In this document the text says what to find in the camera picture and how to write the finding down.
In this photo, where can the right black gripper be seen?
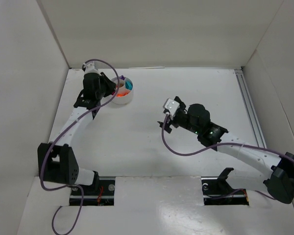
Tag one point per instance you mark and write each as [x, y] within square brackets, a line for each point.
[174, 119]

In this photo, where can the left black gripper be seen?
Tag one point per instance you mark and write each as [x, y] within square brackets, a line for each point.
[107, 82]

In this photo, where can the orange lego brick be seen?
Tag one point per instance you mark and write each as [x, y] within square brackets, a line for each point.
[122, 94]

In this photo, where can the white round divided container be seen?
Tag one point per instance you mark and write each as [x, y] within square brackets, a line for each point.
[125, 99]

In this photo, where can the long teal lego brick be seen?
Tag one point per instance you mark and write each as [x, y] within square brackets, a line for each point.
[128, 85]

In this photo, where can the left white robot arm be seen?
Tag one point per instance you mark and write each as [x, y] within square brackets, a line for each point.
[56, 159]

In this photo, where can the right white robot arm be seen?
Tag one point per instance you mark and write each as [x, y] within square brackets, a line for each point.
[277, 168]

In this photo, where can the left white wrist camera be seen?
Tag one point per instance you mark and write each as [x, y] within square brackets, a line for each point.
[90, 67]

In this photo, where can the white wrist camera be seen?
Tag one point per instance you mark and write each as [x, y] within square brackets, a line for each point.
[90, 67]
[170, 107]

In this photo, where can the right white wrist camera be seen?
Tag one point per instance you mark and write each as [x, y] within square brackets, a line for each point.
[170, 107]

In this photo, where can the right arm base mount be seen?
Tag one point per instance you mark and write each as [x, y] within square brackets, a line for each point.
[218, 192]

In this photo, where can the aluminium rail right side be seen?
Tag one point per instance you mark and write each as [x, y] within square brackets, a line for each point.
[250, 108]

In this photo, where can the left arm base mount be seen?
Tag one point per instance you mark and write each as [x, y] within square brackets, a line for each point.
[103, 196]

